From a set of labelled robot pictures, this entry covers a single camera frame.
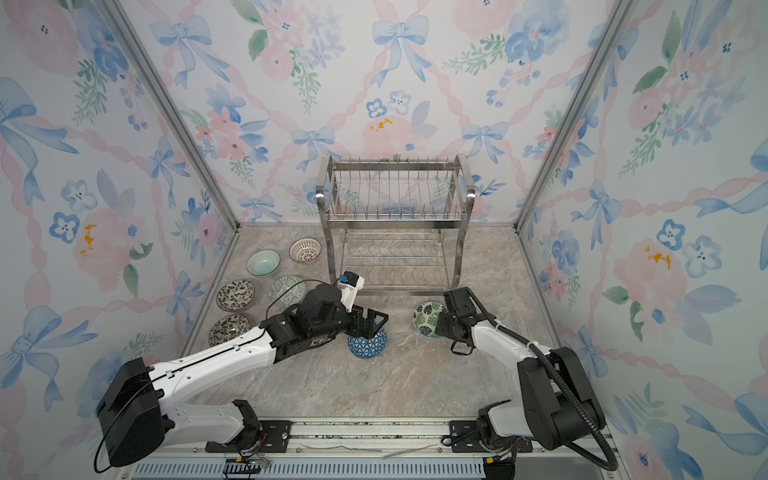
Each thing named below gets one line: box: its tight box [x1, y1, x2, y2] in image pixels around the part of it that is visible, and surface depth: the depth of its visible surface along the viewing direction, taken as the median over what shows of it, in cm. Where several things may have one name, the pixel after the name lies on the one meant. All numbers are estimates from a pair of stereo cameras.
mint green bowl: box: [246, 249, 281, 276], surface depth 106 cm
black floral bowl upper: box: [216, 279, 255, 313], surface depth 99 cm
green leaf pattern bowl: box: [412, 302, 449, 339], surface depth 94 cm
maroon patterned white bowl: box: [288, 237, 323, 263], surface depth 112 cm
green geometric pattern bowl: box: [268, 275, 306, 312], surface depth 100 cm
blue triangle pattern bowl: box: [347, 328, 388, 359], surface depth 90 cm
